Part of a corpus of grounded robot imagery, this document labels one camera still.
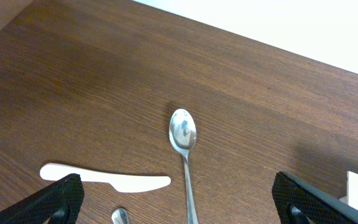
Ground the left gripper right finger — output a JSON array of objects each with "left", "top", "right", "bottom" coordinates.
[{"left": 272, "top": 171, "right": 358, "bottom": 224}]

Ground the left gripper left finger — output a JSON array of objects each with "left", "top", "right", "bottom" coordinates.
[{"left": 0, "top": 174, "right": 85, "bottom": 223}]

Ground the white plastic knife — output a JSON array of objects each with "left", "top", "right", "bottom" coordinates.
[{"left": 40, "top": 163, "right": 171, "bottom": 193}]

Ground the large steel spoon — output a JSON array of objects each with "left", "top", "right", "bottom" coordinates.
[{"left": 168, "top": 109, "right": 198, "bottom": 224}]

